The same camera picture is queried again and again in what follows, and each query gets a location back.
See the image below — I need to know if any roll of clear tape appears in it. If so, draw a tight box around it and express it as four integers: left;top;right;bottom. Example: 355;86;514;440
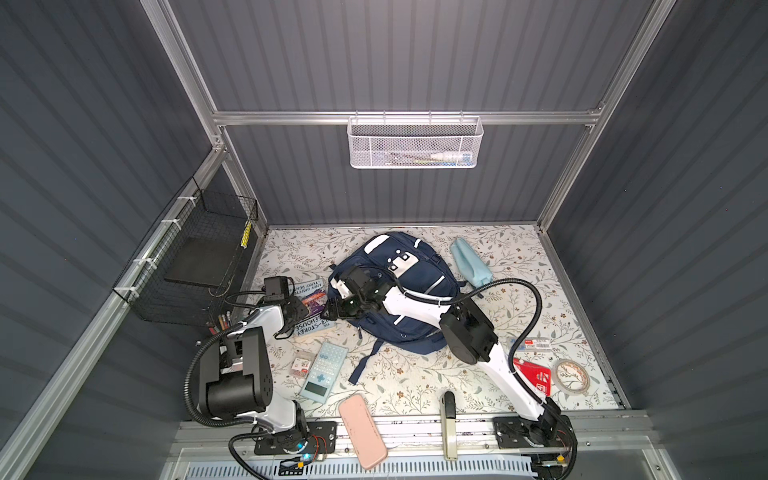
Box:
552;359;591;395

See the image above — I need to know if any light blue calculator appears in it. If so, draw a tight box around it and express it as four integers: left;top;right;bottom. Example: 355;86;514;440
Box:
299;342;348;404

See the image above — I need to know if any coloured pencils cup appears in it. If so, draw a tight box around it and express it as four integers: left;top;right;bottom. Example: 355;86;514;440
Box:
206;312;231;334

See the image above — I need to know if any floral table mat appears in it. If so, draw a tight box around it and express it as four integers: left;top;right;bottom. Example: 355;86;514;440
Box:
252;225;622;417

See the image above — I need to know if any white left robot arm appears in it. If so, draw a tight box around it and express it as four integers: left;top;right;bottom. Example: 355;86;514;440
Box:
183;276;310;444

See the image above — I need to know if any purple storybook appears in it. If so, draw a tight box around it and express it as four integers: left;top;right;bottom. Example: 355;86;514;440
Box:
293;279;335;336

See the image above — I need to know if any yellow ruler in basket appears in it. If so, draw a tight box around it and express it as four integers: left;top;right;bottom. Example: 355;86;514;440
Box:
240;220;252;249

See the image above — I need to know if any white wire mesh basket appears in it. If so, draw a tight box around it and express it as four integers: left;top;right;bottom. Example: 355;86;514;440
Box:
346;115;484;170

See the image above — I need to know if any navy blue student backpack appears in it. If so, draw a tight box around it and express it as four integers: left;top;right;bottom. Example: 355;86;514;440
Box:
321;231;462;385

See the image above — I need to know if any black wire wall basket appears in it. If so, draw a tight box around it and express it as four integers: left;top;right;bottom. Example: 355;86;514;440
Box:
113;182;260;330

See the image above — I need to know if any red card box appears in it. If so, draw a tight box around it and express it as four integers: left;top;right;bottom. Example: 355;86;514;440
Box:
513;359;552;396

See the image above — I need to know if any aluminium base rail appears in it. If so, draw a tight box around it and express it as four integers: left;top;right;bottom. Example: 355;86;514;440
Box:
169;410;658;460

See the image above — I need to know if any light blue pencil pouch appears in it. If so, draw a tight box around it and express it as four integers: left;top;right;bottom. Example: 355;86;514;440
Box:
450;237;493;288

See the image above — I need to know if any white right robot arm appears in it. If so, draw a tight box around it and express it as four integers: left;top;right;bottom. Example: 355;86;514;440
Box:
323;265;578;456

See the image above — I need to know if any black notebook in basket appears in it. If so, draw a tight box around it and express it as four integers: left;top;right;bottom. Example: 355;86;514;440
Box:
164;237;241;288

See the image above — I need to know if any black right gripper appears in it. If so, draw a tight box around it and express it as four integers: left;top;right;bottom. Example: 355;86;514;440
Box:
319;295;367;320

